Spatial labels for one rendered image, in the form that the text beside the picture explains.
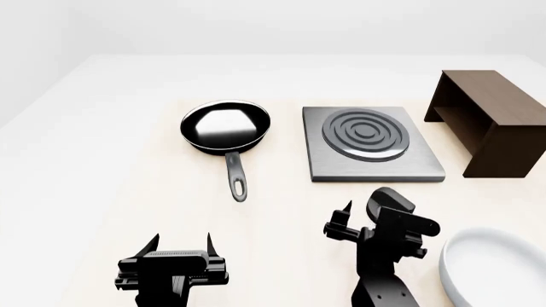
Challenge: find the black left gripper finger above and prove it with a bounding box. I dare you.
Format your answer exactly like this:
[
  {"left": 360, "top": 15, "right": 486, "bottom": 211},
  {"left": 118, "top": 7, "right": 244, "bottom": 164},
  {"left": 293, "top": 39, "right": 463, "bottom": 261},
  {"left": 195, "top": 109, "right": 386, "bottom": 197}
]
[
  {"left": 206, "top": 231, "right": 225, "bottom": 258},
  {"left": 133, "top": 233, "right": 161, "bottom": 258}
]

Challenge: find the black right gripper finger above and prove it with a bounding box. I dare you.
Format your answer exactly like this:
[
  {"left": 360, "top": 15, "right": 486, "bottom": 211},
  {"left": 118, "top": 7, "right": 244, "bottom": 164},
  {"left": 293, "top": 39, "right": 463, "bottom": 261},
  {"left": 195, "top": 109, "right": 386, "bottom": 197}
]
[{"left": 326, "top": 200, "right": 354, "bottom": 230}]

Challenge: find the grey single burner stove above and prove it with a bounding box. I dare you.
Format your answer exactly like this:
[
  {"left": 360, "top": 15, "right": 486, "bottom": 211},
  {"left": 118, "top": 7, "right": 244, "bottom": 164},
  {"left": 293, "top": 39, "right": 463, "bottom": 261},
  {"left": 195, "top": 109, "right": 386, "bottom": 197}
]
[{"left": 302, "top": 105, "right": 447, "bottom": 184}]

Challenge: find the white ceramic bowl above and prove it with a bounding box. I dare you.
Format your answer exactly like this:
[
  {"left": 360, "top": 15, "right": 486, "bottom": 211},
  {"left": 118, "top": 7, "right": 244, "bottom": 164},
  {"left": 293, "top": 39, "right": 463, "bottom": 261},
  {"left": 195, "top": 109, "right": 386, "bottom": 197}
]
[{"left": 439, "top": 227, "right": 546, "bottom": 307}]

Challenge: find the black frying pan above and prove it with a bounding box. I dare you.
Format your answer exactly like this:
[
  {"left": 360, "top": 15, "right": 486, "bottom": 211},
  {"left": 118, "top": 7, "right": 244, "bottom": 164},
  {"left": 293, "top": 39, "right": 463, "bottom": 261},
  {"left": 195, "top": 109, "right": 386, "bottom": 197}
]
[{"left": 179, "top": 99, "right": 272, "bottom": 203}]

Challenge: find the dark brown wooden shelf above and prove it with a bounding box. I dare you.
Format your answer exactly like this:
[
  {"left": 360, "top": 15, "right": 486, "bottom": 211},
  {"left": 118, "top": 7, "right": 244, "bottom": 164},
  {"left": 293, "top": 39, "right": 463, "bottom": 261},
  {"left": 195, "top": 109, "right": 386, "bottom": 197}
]
[{"left": 423, "top": 69, "right": 546, "bottom": 179}]

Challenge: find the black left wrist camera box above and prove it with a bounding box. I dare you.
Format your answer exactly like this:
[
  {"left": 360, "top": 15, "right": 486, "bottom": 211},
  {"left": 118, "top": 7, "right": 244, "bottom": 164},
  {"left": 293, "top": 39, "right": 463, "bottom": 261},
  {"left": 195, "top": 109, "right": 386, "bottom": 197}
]
[{"left": 142, "top": 249, "right": 211, "bottom": 276}]

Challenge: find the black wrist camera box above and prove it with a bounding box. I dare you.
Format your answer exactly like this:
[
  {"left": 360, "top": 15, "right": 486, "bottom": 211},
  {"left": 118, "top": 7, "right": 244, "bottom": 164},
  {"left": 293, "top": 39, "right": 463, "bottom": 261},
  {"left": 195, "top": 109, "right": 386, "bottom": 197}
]
[
  {"left": 364, "top": 186, "right": 417, "bottom": 225},
  {"left": 142, "top": 249, "right": 211, "bottom": 276}
]

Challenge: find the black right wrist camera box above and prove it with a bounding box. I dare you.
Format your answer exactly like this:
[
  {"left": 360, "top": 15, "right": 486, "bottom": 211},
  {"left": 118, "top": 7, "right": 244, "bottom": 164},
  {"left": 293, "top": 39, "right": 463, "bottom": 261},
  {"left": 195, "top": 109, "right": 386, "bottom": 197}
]
[{"left": 364, "top": 186, "right": 417, "bottom": 225}]

